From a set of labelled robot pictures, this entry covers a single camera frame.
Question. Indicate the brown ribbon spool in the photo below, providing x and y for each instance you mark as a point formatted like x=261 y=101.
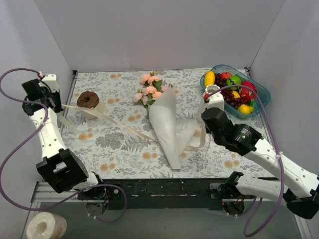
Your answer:
x=91 y=100

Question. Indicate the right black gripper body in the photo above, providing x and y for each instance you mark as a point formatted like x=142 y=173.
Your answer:
x=208 y=115

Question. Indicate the yellow lemon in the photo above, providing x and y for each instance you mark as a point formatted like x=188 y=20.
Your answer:
x=245 y=109

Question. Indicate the red apple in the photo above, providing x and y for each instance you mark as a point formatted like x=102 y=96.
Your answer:
x=225 y=75

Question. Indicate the dark grape bunch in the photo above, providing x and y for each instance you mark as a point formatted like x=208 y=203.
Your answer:
x=227 y=93

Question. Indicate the red dragon fruit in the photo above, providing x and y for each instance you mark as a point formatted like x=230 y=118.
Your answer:
x=245 y=93

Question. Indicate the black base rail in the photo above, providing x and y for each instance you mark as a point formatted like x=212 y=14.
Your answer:
x=189 y=193

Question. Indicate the white wrapping paper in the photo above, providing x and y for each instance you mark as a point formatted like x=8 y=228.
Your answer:
x=173 y=134

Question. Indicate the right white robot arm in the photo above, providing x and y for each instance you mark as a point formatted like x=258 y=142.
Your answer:
x=299 y=187

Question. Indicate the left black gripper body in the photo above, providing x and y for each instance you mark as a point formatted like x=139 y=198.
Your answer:
x=57 y=100

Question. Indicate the floral tablecloth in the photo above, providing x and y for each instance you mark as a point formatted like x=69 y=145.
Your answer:
x=114 y=152

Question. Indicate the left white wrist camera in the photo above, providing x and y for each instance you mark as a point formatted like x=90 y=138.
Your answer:
x=50 y=82

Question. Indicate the white tape roll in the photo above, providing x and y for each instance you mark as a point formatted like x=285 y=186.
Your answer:
x=46 y=226

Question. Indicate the small orange fruit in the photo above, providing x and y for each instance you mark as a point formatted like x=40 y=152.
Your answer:
x=236 y=94

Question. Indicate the white ribbed vase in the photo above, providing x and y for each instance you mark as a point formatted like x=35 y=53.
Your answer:
x=209 y=89

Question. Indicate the yellow mango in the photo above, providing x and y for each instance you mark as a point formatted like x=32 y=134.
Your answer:
x=209 y=78

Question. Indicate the cream ribbon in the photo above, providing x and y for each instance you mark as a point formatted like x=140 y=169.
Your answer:
x=101 y=116

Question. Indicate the pink flower stems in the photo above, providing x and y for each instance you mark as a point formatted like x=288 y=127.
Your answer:
x=150 y=93

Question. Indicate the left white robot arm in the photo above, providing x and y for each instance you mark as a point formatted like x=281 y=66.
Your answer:
x=59 y=166

